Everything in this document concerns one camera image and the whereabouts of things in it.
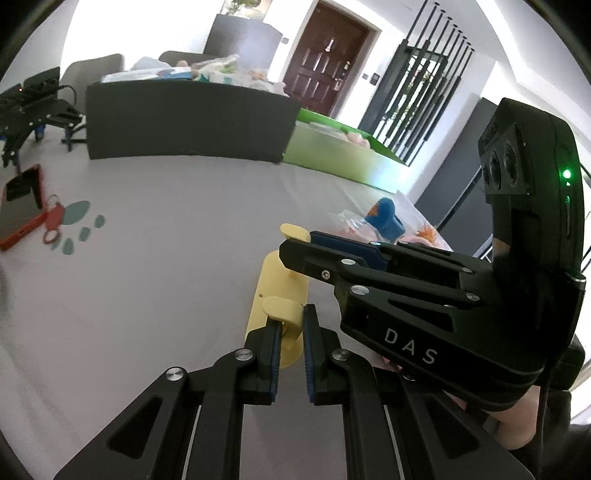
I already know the green cardboard box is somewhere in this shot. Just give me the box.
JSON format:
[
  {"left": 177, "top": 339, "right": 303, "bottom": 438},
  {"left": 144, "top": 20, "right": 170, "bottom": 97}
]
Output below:
[{"left": 283, "top": 109, "right": 406, "bottom": 193}]

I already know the dark brown entrance door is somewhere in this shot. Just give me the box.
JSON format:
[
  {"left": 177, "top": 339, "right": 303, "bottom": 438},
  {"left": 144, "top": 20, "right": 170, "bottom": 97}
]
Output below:
[{"left": 283, "top": 2, "right": 370, "bottom": 116}]

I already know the grey chair right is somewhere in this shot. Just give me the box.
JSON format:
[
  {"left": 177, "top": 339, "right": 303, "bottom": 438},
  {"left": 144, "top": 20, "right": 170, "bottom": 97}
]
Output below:
[{"left": 158, "top": 51, "right": 215, "bottom": 67}]

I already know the black spare gripper device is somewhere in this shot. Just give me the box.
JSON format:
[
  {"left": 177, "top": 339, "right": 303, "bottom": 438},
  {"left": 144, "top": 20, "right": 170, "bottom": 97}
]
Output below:
[{"left": 1, "top": 67, "right": 84, "bottom": 170}]

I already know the dark grey cabinet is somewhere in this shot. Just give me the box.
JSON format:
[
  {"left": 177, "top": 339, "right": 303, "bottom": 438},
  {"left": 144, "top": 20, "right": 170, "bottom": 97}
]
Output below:
[{"left": 204, "top": 14, "right": 283, "bottom": 70}]

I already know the red smartphone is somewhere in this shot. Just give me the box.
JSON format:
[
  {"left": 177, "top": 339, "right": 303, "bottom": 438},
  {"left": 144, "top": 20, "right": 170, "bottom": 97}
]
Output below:
[{"left": 0, "top": 164, "right": 47, "bottom": 251}]

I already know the person right hand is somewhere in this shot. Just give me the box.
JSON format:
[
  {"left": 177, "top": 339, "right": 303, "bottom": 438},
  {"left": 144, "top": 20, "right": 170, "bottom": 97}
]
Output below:
[{"left": 382, "top": 359, "right": 576, "bottom": 451}]

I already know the grey chair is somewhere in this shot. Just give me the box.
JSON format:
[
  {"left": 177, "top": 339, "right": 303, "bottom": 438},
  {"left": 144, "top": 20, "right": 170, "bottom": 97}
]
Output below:
[
  {"left": 158, "top": 51, "right": 215, "bottom": 67},
  {"left": 58, "top": 54, "right": 124, "bottom": 114}
]

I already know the orange yellow spiky ball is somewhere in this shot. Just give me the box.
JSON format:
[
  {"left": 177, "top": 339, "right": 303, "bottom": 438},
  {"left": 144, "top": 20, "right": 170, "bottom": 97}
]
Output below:
[{"left": 415, "top": 223, "right": 439, "bottom": 244}]

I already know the potted green plant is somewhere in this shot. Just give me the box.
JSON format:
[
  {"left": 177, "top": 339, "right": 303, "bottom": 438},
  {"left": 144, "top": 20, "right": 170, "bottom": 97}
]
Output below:
[{"left": 221, "top": 0, "right": 260, "bottom": 15}]

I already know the black metal slat divider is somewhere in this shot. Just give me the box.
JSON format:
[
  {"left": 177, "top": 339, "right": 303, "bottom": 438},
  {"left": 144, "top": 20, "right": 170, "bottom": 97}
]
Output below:
[{"left": 359, "top": 1, "right": 475, "bottom": 166}]

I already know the black storage box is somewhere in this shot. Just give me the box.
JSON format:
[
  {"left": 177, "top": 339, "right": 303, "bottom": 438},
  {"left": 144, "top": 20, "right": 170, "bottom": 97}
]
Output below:
[{"left": 86, "top": 80, "right": 301, "bottom": 163}]

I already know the yellow wall hook rack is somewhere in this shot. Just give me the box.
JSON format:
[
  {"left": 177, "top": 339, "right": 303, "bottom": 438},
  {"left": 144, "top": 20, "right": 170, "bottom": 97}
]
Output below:
[{"left": 245, "top": 250, "right": 308, "bottom": 369}]

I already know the grey chair left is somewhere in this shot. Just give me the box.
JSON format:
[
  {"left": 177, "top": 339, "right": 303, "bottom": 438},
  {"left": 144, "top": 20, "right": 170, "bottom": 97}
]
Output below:
[{"left": 58, "top": 54, "right": 124, "bottom": 114}]

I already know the blue velcro strap roll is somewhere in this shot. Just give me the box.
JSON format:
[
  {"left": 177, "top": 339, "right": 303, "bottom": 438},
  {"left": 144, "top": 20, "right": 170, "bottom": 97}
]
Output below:
[{"left": 365, "top": 197, "right": 407, "bottom": 242}]

